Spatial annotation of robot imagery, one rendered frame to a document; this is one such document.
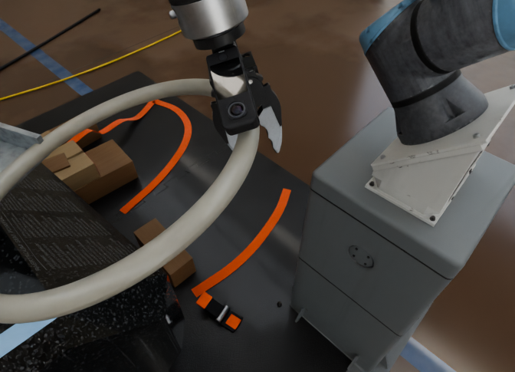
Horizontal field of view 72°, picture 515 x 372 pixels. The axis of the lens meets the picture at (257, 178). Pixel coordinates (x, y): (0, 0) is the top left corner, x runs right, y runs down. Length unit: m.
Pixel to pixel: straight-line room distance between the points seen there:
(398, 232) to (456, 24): 0.44
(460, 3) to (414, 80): 0.17
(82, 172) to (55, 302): 1.56
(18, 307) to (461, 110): 0.79
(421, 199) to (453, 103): 0.21
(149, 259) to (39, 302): 0.12
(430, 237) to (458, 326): 0.97
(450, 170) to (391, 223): 0.18
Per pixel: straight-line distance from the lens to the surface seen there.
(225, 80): 0.47
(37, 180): 1.31
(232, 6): 0.47
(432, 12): 0.75
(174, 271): 1.60
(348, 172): 0.95
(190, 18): 0.47
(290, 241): 1.79
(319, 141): 2.31
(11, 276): 0.94
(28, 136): 0.80
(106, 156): 2.13
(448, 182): 0.82
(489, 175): 1.09
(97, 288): 0.41
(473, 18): 0.71
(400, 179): 0.86
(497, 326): 1.90
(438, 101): 0.83
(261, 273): 1.69
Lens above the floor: 1.52
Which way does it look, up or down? 48 degrees down
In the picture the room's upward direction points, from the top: straight up
